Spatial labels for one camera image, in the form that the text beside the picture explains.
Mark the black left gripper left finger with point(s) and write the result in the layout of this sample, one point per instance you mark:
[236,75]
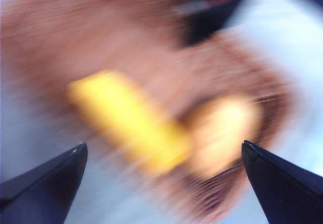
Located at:
[45,193]

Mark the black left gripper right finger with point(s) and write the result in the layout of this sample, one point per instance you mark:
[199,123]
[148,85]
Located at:
[290,191]

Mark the brown potato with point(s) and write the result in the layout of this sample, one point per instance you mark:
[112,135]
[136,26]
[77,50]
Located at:
[224,133]

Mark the yellow corn cob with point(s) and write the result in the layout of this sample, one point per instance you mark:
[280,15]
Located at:
[126,118]

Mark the brown wicker basket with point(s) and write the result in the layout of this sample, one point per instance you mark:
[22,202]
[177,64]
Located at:
[75,32]

